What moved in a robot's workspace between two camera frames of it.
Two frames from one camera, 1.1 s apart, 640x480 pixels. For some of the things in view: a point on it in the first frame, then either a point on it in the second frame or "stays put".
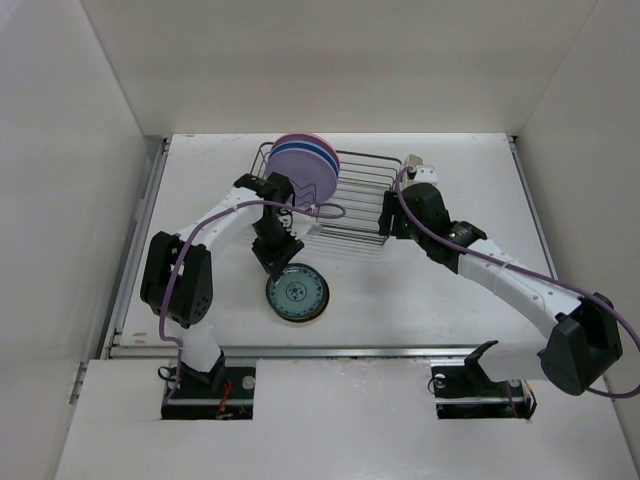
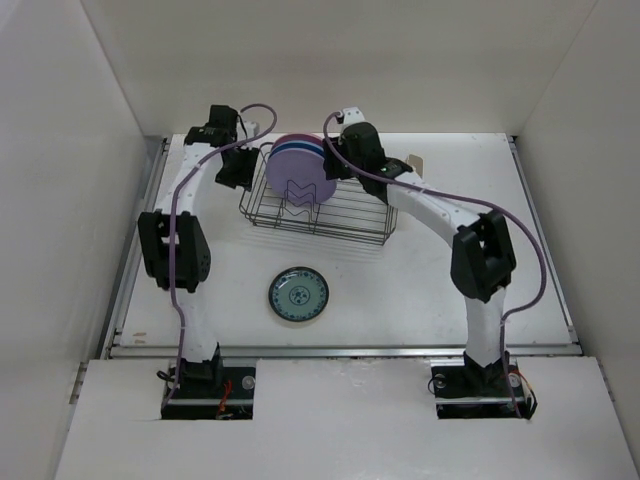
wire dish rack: x=351 y=214 stays put
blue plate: x=305 y=144 stays put
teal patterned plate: x=299 y=293 stays put
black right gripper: x=391 y=206 → x=332 y=160
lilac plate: x=313 y=175 stays put
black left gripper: x=274 y=260 → x=242 y=178
